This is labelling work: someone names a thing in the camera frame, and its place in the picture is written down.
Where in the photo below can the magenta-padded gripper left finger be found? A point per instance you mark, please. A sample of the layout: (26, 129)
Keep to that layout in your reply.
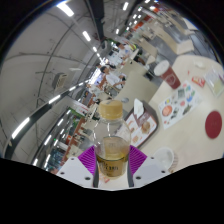
(87, 160)

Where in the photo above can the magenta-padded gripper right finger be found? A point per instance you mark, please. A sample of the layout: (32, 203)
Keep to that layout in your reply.
(137, 160)

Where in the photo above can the clear tea bottle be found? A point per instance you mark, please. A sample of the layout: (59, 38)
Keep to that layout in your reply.
(111, 150)

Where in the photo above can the white checkered mug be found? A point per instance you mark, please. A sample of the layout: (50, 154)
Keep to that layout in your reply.
(163, 157)

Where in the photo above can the brown food tray, paper liner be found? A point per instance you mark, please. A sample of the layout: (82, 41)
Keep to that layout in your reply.
(145, 128)

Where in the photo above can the white paper napkin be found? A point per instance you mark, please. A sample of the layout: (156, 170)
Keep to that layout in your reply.
(138, 107)

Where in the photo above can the colourful printed flyer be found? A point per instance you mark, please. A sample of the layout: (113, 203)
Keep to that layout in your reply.
(180, 105)

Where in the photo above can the person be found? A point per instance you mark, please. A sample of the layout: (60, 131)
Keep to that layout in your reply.
(114, 80)
(124, 50)

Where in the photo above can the ceiling air conditioner unit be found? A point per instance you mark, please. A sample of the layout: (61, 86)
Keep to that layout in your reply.
(60, 81)

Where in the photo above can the flat round red coaster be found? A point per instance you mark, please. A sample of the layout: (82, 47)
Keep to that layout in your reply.
(213, 124)

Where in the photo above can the small red snack packet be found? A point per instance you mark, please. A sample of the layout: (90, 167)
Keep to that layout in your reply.
(199, 81)

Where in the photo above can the clear plastic packet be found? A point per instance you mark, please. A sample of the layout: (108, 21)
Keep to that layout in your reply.
(215, 83)

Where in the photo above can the crumpled white tissue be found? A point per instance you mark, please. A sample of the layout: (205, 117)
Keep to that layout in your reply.
(200, 63)

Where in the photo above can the beige canteen chairs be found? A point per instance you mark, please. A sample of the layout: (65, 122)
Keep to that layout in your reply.
(180, 46)

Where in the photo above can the ceiling lights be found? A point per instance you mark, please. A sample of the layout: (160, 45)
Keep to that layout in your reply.
(65, 8)

